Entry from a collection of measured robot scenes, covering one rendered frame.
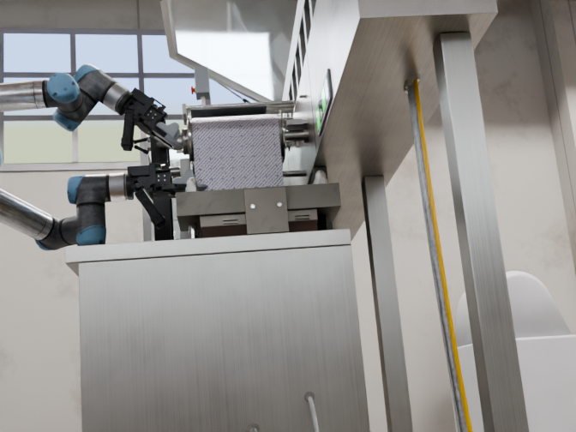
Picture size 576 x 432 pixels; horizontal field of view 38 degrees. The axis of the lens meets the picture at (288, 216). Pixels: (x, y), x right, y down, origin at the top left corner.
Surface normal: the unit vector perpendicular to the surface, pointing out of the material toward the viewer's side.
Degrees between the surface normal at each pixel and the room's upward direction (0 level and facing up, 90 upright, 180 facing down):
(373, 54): 180
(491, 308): 90
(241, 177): 90
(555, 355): 90
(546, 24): 90
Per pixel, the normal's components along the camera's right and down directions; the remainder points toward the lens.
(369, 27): 0.08, 0.97
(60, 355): 0.19, -0.26
